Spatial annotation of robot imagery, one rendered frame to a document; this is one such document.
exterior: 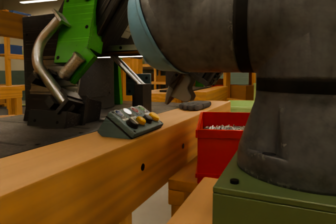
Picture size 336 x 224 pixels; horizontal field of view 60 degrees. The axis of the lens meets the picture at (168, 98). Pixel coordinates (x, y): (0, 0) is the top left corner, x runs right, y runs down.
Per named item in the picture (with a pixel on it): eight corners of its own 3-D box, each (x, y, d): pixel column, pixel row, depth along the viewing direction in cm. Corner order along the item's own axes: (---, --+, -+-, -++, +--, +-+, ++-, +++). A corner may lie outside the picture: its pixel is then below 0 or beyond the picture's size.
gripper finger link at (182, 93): (176, 117, 68) (198, 84, 65) (157, 101, 69) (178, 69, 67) (181, 115, 70) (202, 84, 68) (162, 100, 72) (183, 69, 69)
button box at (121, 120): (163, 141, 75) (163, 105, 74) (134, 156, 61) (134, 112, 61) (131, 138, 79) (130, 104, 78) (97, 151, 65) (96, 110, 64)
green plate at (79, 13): (102, 70, 87) (111, 5, 91) (84, 61, 80) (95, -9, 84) (72, 70, 92) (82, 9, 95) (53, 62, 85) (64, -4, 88)
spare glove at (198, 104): (190, 105, 132) (190, 99, 131) (213, 106, 127) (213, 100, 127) (172, 110, 114) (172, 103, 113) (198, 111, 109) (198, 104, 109)
